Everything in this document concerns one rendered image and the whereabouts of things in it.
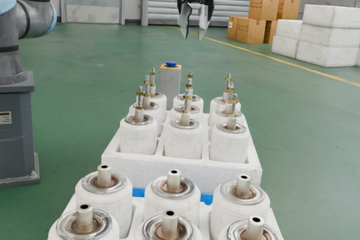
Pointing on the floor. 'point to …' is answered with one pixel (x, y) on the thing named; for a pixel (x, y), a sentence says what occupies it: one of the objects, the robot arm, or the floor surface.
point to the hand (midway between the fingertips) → (193, 34)
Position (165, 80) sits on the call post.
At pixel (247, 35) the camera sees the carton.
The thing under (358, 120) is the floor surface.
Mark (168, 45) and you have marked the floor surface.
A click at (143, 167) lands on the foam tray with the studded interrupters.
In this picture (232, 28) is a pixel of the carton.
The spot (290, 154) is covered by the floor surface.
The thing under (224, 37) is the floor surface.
